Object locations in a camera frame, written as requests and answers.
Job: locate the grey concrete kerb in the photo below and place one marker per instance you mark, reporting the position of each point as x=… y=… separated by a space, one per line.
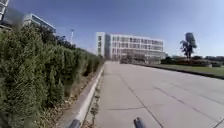
x=87 y=96

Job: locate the green grass lawn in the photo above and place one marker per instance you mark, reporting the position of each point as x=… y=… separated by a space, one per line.
x=196 y=68

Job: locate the tall dark tree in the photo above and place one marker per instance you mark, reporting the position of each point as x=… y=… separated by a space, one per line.
x=188 y=45

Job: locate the white multi-storey building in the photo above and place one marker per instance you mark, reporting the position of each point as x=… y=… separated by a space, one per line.
x=133 y=46

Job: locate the glass-fronted building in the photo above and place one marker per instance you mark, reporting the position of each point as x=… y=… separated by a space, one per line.
x=36 y=20

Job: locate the green hedge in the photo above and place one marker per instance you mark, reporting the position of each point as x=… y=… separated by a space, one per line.
x=36 y=73

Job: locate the robot's own part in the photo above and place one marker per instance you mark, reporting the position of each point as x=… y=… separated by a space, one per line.
x=138 y=123

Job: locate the low dark bushes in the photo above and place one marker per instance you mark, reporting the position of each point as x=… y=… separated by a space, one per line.
x=190 y=61

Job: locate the tall pole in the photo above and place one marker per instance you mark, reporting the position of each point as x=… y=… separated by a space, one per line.
x=71 y=36

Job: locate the grey concrete slab road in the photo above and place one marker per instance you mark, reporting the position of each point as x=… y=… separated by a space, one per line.
x=146 y=96

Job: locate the dark kerb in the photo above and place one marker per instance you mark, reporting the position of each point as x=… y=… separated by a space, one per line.
x=186 y=71

